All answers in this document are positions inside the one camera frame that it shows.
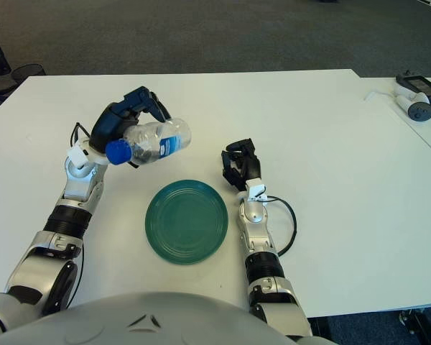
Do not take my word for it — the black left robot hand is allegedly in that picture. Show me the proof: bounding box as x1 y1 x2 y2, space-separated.
88 87 173 156

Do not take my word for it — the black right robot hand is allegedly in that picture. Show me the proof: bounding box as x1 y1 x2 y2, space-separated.
221 138 263 191

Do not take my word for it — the clear bottle with blue cap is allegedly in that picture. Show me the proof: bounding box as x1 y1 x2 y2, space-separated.
106 117 193 168

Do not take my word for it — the green round plate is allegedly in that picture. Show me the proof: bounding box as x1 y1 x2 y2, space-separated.
144 179 229 266

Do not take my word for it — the black mesh wastebasket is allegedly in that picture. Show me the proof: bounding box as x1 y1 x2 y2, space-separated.
10 63 47 86

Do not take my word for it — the silver robot torso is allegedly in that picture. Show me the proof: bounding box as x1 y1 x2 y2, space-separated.
0 291 338 345

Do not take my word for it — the white VR controller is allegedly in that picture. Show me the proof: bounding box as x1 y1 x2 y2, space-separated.
394 86 431 122

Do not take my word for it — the black table leg with caster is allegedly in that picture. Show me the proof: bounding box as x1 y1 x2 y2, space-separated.
398 308 431 345

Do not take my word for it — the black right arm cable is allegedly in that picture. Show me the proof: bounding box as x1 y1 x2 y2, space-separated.
264 195 297 257

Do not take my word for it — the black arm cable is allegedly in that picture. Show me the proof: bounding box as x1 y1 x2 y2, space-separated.
264 195 297 257
66 121 91 310

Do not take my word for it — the white controller strap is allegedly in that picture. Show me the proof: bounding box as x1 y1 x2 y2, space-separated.
364 90 398 102

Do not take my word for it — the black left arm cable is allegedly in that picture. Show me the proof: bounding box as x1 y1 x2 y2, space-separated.
66 121 91 310

